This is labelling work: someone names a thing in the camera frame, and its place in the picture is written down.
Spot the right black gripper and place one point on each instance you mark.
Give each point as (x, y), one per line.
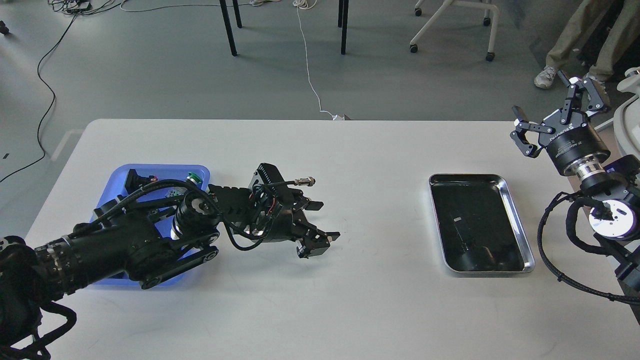
(574, 137)

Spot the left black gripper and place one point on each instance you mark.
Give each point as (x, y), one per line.
(277, 222)

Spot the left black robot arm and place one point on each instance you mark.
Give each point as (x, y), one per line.
(122, 237)

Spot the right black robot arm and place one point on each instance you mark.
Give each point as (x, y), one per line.
(604, 212)

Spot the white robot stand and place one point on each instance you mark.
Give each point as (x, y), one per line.
(625, 122)

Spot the white rolling chair base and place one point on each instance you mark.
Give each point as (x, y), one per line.
(444, 16)

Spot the silver metal tray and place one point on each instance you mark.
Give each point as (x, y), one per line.
(480, 231)

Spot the blue plastic tray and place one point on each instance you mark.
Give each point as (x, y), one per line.
(115, 186)

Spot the black table leg left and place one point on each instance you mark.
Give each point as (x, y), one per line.
(235, 5)

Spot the black table leg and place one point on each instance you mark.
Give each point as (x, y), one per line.
(235, 5)
(342, 23)

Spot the black table leg right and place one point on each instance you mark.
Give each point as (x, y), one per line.
(342, 23)

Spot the green push button switch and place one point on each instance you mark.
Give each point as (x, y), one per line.
(192, 178)

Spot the black selector switch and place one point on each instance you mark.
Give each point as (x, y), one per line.
(134, 181)

